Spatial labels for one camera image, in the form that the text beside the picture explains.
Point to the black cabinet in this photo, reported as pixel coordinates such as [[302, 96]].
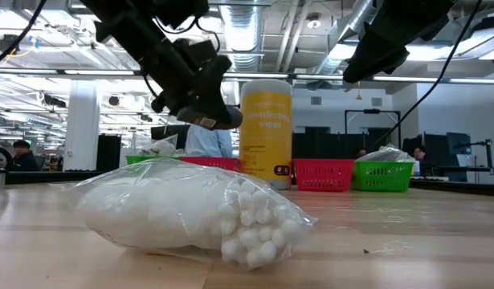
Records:
[[108, 152]]

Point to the black stand frame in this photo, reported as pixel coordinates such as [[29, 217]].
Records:
[[371, 111]]

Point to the black ceiling camera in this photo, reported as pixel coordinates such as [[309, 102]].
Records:
[[8, 44]]

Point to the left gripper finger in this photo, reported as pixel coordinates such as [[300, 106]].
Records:
[[212, 92]]

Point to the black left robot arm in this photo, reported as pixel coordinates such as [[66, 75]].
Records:
[[130, 24]]

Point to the ribbed silver air duct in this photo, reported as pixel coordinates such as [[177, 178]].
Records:
[[242, 40]]

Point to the red plastic basket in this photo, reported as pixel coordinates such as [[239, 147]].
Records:
[[323, 174], [214, 162]]

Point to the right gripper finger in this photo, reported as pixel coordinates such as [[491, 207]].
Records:
[[375, 64]]

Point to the large silver air duct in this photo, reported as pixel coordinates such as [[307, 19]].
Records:
[[347, 24]]

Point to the black partition panel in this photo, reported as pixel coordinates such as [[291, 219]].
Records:
[[311, 144]]

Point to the long ceiling light strip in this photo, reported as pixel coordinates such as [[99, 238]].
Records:
[[98, 72]]

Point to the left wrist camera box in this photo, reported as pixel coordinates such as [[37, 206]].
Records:
[[198, 52]]

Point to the person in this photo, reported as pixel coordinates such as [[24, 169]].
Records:
[[208, 142], [420, 154], [23, 158], [361, 153]]

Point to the green plastic basket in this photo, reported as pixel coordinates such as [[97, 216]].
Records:
[[383, 176], [134, 159]]

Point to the bag of white cotton balls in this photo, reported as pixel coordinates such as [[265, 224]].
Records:
[[170, 208], [162, 147]]

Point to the yellow disinfecting wipes canister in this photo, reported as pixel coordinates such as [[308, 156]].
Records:
[[266, 140]]

